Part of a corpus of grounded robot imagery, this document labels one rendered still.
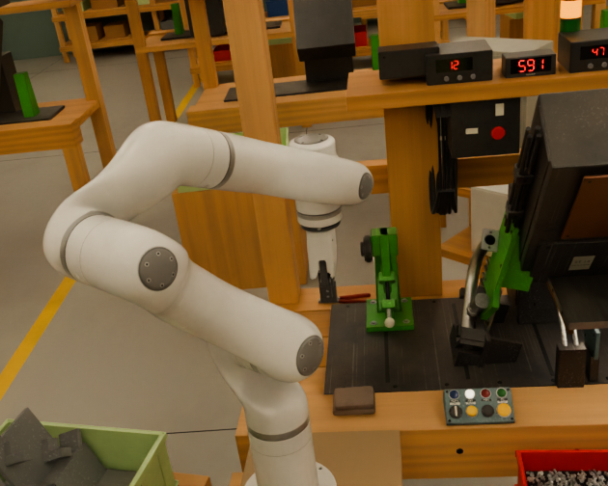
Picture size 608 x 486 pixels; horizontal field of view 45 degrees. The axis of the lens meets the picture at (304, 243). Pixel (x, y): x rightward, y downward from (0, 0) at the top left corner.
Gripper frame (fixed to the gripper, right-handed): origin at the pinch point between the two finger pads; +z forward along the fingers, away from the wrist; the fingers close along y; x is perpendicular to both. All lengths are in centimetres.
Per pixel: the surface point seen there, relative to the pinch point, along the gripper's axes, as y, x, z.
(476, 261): -43, 34, 19
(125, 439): -1, -50, 36
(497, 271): -31, 37, 15
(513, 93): -53, 45, -21
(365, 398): -12.9, 4.5, 37.0
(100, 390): -142, -127, 130
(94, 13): -943, -394, 63
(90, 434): -2, -59, 36
